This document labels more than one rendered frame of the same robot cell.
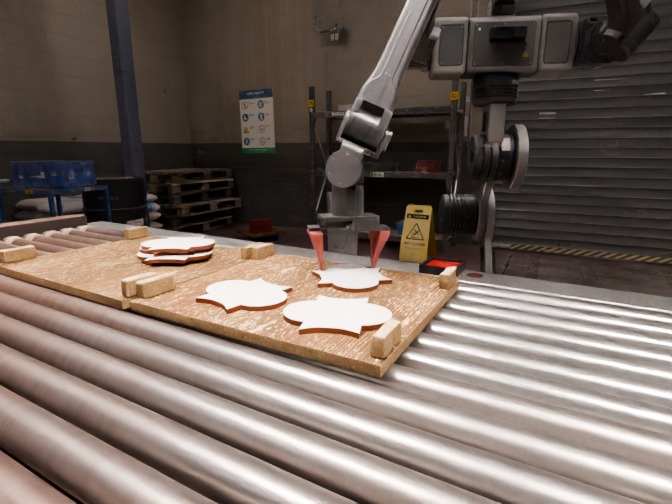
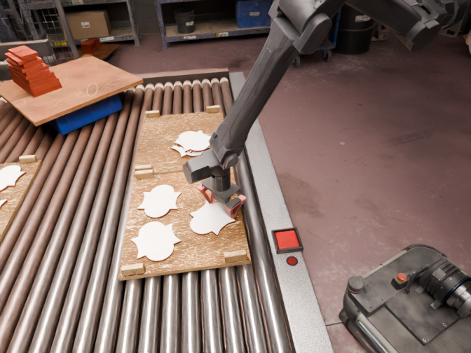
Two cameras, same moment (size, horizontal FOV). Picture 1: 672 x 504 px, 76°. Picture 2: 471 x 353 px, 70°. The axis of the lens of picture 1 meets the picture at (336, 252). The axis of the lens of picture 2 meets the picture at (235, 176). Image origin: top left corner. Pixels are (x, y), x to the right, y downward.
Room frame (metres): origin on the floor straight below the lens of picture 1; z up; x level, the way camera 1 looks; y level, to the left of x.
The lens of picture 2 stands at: (0.38, -0.65, 1.69)
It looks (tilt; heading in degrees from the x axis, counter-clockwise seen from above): 40 degrees down; 55
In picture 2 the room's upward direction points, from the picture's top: 3 degrees counter-clockwise
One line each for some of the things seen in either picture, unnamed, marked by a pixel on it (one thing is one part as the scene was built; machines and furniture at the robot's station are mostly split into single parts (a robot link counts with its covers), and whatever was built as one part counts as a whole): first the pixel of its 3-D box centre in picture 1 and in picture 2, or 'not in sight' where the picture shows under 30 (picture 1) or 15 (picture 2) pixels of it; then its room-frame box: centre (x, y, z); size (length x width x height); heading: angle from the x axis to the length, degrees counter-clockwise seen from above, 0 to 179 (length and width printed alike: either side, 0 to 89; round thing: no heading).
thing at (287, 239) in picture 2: (442, 267); (287, 240); (0.84, -0.22, 0.92); 0.06 x 0.06 x 0.01; 60
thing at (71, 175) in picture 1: (55, 173); not in sight; (3.65, 2.36, 0.96); 0.50 x 0.38 x 0.21; 78
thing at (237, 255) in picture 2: (448, 277); (235, 255); (0.68, -0.19, 0.95); 0.06 x 0.02 x 0.03; 151
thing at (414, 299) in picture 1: (306, 293); (184, 214); (0.66, 0.05, 0.93); 0.41 x 0.35 x 0.02; 61
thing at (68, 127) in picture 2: not in sight; (75, 101); (0.60, 0.95, 0.97); 0.31 x 0.31 x 0.10; 10
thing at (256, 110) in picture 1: (256, 121); not in sight; (6.58, 1.17, 1.55); 0.61 x 0.02 x 0.91; 63
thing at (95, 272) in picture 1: (138, 262); (183, 140); (0.86, 0.41, 0.93); 0.41 x 0.35 x 0.02; 60
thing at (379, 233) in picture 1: (366, 243); (229, 204); (0.76, -0.06, 0.99); 0.07 x 0.07 x 0.09; 10
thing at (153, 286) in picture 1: (155, 285); (144, 174); (0.64, 0.28, 0.95); 0.06 x 0.02 x 0.03; 151
